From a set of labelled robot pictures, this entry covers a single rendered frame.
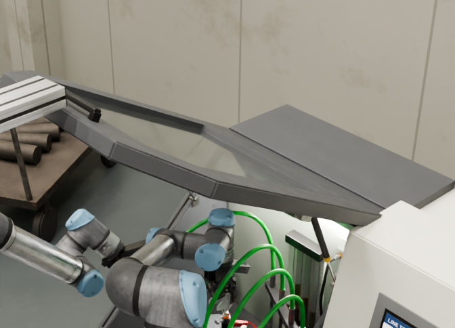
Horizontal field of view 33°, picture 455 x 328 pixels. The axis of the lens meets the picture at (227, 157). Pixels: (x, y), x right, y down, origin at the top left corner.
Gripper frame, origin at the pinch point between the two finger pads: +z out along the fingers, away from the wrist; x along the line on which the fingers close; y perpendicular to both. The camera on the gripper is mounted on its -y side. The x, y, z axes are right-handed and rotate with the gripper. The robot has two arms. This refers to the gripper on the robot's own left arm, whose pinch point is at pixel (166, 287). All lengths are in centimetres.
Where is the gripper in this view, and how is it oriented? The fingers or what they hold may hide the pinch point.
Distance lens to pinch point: 235.0
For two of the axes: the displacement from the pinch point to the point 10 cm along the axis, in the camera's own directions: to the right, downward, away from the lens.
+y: -7.1, 6.9, 1.3
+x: 1.0, 2.8, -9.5
